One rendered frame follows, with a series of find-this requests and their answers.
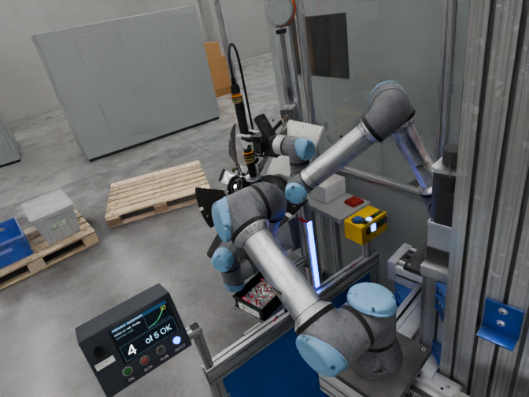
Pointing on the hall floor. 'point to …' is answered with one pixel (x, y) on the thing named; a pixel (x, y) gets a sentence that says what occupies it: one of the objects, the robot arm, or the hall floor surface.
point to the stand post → (305, 240)
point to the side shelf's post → (336, 246)
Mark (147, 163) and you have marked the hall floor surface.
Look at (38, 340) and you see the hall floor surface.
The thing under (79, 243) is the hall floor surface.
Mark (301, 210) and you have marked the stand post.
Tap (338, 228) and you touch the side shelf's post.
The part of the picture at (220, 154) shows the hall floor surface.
